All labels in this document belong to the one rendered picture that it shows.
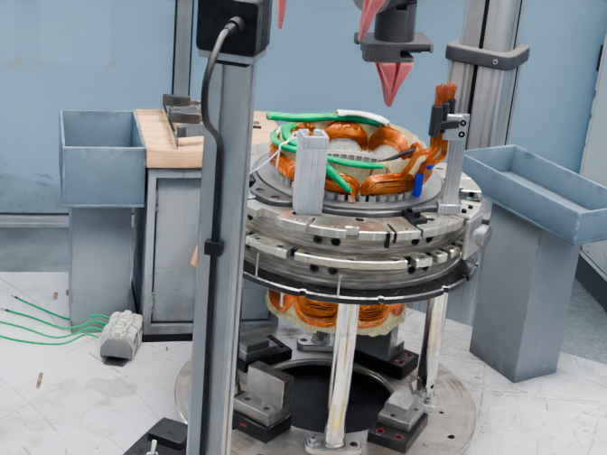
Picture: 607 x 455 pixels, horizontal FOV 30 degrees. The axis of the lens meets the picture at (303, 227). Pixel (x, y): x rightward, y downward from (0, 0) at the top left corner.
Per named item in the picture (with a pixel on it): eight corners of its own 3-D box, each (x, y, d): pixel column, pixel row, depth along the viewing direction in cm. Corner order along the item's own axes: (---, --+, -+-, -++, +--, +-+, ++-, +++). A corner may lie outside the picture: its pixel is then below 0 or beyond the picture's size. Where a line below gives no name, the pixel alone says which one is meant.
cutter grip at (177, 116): (171, 122, 156) (171, 111, 155) (172, 120, 156) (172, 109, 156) (200, 125, 156) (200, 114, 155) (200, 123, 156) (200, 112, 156)
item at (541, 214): (601, 395, 156) (641, 203, 145) (542, 412, 151) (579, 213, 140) (486, 319, 175) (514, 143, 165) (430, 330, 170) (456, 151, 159)
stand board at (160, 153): (146, 168, 149) (146, 151, 148) (134, 124, 166) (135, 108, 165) (294, 169, 154) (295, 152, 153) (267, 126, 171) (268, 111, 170)
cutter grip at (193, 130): (178, 138, 150) (179, 126, 149) (175, 136, 150) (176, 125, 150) (206, 135, 151) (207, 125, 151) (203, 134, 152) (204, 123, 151)
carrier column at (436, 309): (416, 403, 146) (438, 255, 138) (412, 394, 148) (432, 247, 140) (435, 403, 146) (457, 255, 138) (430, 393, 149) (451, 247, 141)
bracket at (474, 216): (449, 255, 129) (455, 213, 127) (462, 246, 132) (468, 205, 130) (464, 260, 128) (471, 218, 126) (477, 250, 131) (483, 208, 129)
